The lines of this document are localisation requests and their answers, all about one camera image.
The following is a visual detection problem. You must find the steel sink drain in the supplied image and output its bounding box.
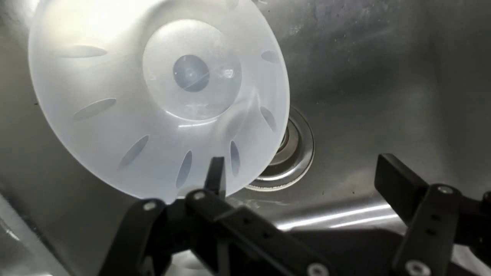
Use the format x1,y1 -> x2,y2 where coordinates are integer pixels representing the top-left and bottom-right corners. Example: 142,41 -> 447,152
245,106 -> 317,195

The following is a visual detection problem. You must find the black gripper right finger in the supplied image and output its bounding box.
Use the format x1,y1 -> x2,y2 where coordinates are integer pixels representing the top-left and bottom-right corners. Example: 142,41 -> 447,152
373,152 -> 491,276

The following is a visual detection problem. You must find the stainless steel double sink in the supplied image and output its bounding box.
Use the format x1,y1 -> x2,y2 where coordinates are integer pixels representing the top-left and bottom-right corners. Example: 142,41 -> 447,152
0,0 -> 491,276

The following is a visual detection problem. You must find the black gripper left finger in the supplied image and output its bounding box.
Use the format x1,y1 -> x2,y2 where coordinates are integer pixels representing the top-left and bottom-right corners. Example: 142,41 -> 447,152
99,155 -> 335,276

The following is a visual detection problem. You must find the translucent white plastic bowl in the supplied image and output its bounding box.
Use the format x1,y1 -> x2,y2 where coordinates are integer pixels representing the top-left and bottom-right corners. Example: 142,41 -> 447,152
27,0 -> 294,204

